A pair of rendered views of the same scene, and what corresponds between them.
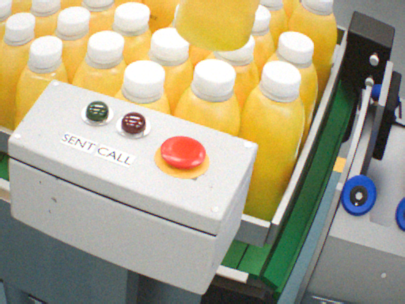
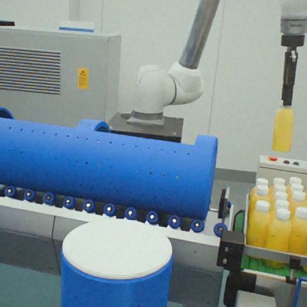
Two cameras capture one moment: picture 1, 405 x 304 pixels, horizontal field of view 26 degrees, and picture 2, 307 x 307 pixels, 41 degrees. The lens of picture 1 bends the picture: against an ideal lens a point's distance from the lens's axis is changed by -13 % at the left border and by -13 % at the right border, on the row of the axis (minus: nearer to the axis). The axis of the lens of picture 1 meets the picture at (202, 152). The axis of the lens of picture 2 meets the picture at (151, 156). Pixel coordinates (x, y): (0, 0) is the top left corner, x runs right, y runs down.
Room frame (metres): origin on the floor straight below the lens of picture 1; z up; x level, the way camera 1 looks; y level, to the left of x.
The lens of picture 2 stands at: (2.15, -0.47, 1.59)
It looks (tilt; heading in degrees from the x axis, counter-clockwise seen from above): 18 degrees down; 180
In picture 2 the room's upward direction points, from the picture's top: 5 degrees clockwise
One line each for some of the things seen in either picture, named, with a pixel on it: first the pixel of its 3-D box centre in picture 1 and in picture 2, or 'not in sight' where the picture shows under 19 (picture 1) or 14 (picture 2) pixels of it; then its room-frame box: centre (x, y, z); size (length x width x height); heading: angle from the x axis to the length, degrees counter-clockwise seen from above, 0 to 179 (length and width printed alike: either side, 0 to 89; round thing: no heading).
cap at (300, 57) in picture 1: (296, 47); (262, 189); (0.85, -0.08, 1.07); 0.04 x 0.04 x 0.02
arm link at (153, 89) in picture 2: not in sight; (151, 88); (0.12, -0.48, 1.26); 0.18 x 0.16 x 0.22; 127
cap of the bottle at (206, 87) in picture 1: (213, 77); (279, 181); (0.76, 0.00, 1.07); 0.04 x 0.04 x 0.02
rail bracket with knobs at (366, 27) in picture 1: (366, 56); (231, 251); (1.06, -0.20, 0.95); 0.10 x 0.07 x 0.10; 167
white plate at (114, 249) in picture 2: not in sight; (118, 245); (1.21, -0.53, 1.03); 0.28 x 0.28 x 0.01
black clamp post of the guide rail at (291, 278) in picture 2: not in sight; (292, 269); (1.11, -0.03, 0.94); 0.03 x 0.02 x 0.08; 77
